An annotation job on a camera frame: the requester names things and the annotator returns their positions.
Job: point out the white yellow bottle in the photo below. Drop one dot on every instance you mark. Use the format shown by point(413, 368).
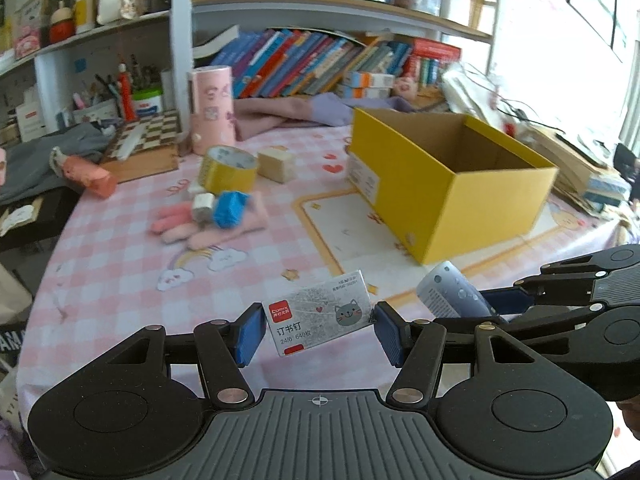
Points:
point(84, 15)

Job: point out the beige block eraser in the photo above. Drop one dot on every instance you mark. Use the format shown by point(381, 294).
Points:
point(276, 165)

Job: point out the pink spray bottle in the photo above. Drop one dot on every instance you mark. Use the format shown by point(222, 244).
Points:
point(78, 170)

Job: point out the orange white boxes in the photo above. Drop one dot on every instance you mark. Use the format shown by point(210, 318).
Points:
point(362, 85)

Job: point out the yellow cardboard box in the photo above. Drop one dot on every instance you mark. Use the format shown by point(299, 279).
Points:
point(446, 184)

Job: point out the pink pig toy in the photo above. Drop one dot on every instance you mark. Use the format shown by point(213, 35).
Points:
point(406, 88)

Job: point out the yellow tape roll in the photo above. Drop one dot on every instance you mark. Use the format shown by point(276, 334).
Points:
point(227, 168)

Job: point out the row of leaning books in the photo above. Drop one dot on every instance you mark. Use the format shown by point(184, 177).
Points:
point(283, 62)

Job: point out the white plastic knife case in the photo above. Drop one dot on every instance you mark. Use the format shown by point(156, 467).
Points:
point(130, 139)

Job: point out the white grey tube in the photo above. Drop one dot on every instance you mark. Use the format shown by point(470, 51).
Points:
point(447, 293)

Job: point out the grey cloth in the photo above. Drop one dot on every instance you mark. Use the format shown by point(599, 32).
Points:
point(28, 170)

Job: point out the pink fluffy glove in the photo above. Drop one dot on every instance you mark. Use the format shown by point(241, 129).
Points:
point(175, 224)

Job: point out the blue small object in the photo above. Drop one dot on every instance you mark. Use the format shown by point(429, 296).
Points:
point(229, 209)

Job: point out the red white doll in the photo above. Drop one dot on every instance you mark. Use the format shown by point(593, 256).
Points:
point(62, 24)

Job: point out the pink cylindrical container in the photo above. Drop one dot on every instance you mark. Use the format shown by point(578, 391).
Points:
point(212, 112)

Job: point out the white shelf unit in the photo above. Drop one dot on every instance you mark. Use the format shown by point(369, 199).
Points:
point(165, 39)

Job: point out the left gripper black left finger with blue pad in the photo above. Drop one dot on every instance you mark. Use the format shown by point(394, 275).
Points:
point(148, 400)

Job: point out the staples box with cat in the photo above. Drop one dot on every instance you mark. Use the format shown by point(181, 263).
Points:
point(317, 314)

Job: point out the red tassel pendant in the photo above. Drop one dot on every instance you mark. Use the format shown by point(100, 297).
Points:
point(124, 85)

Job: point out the white pen holder cup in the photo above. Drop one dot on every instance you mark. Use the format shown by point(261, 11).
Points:
point(102, 111)

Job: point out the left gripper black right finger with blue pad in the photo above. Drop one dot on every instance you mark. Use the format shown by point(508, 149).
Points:
point(483, 404)

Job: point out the wooden chessboard box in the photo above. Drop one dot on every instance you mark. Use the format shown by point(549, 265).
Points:
point(156, 153)

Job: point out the pink purple cloth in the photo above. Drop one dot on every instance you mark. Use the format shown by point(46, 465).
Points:
point(258, 115)

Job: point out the white power adapter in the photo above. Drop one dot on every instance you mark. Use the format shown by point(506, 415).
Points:
point(202, 207)

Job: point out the white green jar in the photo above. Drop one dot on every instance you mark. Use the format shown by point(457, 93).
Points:
point(148, 102)

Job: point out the stack of papers and books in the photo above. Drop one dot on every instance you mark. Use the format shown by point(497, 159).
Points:
point(589, 181)

